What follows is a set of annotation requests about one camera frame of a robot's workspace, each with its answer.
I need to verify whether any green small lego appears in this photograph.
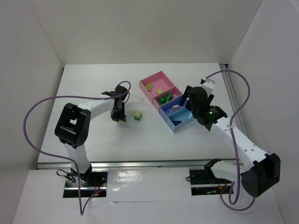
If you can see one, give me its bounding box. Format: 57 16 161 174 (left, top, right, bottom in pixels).
166 95 172 102

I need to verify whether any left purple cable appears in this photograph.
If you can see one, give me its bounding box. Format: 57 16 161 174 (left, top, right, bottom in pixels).
23 80 131 216

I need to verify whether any aluminium front rail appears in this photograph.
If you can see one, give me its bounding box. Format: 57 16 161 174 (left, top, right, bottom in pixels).
37 160 211 170

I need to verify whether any dark blue container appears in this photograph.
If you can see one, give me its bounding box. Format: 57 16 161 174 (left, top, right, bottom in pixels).
159 95 184 122

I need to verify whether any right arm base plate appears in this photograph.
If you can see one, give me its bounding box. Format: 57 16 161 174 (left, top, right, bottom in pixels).
186 169 231 196

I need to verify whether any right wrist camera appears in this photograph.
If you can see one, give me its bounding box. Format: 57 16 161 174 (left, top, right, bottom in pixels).
200 78 215 96

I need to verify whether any large pink container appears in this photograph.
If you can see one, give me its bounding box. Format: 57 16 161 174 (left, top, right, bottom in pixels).
139 71 175 102

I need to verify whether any aluminium side rail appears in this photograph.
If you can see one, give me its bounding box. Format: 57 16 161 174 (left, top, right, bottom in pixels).
219 63 257 166

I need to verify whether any dark blue lego plate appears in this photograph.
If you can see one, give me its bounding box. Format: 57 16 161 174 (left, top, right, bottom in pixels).
171 120 182 126

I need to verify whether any light blue container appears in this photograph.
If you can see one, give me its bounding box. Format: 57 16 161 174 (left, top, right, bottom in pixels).
166 108 194 133

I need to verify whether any green long lego brick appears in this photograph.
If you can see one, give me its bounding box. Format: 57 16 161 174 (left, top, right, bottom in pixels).
160 97 166 103

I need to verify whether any small grey white block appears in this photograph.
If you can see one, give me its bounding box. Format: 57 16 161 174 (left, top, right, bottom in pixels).
172 105 179 111

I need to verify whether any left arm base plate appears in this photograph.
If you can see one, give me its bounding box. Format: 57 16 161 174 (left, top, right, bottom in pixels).
63 170 108 198

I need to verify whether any green and yellow lego stack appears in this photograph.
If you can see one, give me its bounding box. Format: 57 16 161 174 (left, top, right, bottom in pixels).
134 110 142 121

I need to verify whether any small pink container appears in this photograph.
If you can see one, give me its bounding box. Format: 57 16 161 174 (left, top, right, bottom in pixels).
152 86 182 112

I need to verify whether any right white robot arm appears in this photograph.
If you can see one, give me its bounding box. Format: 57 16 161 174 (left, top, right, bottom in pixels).
182 86 281 198

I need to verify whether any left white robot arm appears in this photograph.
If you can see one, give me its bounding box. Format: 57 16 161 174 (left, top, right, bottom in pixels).
54 85 129 183

